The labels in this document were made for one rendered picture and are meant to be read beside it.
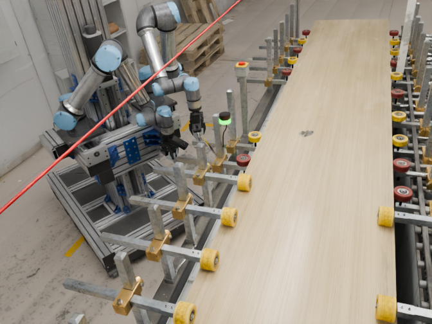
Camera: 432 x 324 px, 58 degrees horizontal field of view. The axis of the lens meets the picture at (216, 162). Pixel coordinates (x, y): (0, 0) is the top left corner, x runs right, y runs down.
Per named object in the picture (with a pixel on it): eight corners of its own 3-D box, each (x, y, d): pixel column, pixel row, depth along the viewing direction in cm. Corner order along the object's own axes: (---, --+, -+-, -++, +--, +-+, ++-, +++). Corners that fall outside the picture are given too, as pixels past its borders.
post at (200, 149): (206, 218, 218) (195, 144, 190) (208, 213, 220) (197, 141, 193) (212, 218, 216) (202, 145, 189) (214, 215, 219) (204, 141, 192)
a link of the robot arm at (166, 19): (155, 77, 253) (147, 0, 208) (178, 72, 257) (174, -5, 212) (161, 89, 247) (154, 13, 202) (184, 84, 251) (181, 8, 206)
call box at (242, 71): (235, 78, 246) (234, 65, 241) (238, 73, 251) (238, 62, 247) (246, 78, 243) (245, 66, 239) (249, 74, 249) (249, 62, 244)
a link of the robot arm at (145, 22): (128, 4, 202) (156, 94, 200) (149, 0, 205) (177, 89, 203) (128, 15, 213) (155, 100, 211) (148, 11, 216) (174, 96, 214)
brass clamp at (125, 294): (113, 312, 139) (110, 304, 136) (132, 282, 149) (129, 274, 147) (128, 317, 137) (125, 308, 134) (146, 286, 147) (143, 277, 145)
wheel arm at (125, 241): (100, 242, 168) (98, 236, 166) (105, 236, 170) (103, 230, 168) (209, 265, 152) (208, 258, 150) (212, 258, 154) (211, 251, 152)
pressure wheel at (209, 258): (200, 251, 149) (207, 245, 157) (198, 271, 150) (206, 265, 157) (215, 253, 147) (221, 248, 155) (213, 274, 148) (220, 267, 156)
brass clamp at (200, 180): (192, 184, 196) (191, 177, 193) (202, 169, 206) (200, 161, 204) (204, 186, 194) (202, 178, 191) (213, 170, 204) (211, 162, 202)
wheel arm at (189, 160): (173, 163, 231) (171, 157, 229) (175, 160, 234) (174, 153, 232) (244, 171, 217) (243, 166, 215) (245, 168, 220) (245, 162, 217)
